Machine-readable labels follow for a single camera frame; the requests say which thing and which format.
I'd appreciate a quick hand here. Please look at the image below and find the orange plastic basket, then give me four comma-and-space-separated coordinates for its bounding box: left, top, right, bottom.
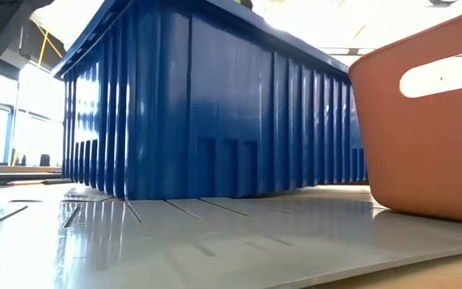
347, 6, 462, 226

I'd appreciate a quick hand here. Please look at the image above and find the thin dark stick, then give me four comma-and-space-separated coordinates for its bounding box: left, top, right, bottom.
6, 178, 74, 186

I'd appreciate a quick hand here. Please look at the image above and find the yellow diagonal brace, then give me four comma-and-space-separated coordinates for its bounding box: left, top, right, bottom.
36, 26, 64, 67

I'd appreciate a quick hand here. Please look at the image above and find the long grey slotted divider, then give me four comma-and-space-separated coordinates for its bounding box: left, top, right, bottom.
0, 183, 462, 289

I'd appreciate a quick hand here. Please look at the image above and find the blue building column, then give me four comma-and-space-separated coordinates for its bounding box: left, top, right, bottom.
2, 110, 16, 165

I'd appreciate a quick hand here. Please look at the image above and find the large blue plastic bin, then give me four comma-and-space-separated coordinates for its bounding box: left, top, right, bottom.
51, 0, 369, 201

